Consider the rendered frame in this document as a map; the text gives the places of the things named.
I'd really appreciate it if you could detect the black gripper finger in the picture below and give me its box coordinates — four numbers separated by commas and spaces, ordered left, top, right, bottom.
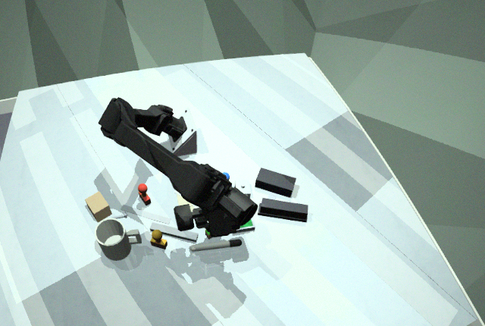
192, 208, 209, 232

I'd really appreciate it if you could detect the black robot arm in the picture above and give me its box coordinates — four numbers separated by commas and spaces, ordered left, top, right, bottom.
98, 97, 258, 237

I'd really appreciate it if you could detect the red-handled rubber stamp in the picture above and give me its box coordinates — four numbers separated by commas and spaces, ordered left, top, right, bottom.
138, 183, 151, 205

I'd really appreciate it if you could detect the yellow rubber stamp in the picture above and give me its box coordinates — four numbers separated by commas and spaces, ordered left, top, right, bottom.
150, 230, 167, 249

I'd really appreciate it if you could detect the grey cup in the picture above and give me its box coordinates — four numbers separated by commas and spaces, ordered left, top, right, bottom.
95, 218, 142, 261

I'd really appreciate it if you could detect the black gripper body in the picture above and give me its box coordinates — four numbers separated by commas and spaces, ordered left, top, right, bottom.
174, 204, 207, 231

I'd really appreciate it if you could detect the grey cylinder with black end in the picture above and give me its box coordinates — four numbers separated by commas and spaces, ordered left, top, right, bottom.
190, 240, 242, 252

